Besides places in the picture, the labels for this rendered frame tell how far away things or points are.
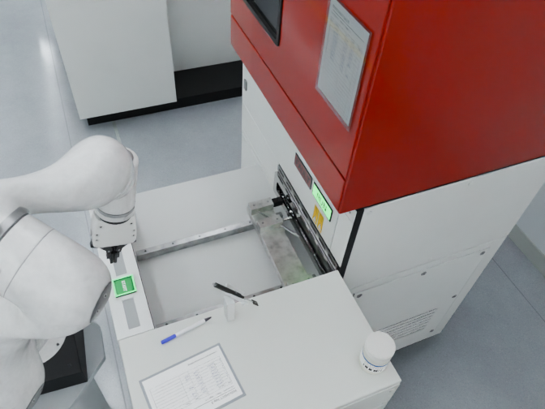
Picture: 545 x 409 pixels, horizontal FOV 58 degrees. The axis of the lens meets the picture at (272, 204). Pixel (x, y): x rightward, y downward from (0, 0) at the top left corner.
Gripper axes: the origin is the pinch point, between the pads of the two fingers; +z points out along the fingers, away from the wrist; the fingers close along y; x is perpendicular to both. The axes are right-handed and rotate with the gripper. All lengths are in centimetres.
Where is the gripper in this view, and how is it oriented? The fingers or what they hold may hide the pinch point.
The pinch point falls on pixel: (113, 253)
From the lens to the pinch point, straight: 128.0
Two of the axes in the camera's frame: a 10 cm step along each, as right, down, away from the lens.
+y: -8.9, 1.1, -4.4
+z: -2.5, 7.0, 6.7
